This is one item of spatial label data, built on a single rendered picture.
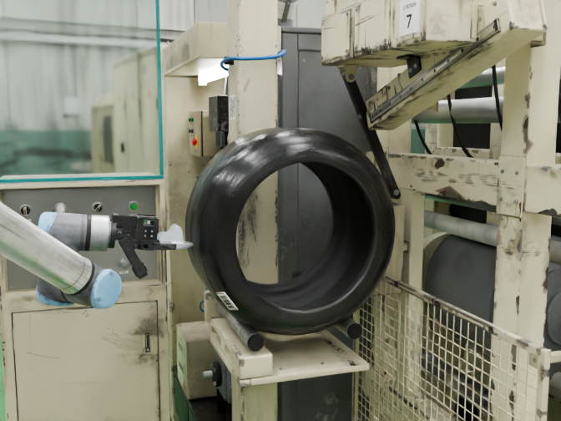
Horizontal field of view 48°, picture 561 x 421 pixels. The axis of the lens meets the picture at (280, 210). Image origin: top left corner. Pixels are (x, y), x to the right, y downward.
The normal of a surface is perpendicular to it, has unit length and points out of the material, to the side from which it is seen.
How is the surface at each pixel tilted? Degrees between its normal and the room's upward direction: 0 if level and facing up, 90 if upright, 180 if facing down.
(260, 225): 90
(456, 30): 90
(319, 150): 79
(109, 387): 91
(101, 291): 92
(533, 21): 72
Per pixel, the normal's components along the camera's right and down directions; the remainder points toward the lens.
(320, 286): -0.26, -0.58
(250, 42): 0.32, 0.13
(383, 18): -0.95, 0.04
